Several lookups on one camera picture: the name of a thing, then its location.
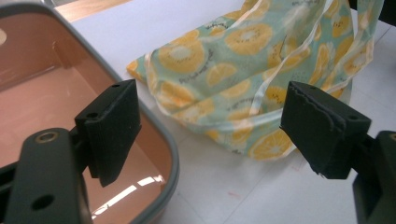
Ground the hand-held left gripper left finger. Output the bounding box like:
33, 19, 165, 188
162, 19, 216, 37
74, 78, 142, 188

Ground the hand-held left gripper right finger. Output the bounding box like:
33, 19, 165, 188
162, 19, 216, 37
279, 80, 373, 181

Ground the pink basket with grey rim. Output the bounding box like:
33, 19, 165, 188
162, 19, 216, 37
0, 2, 180, 224

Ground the orange print tote bag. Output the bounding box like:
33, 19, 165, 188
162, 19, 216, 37
125, 0, 386, 161

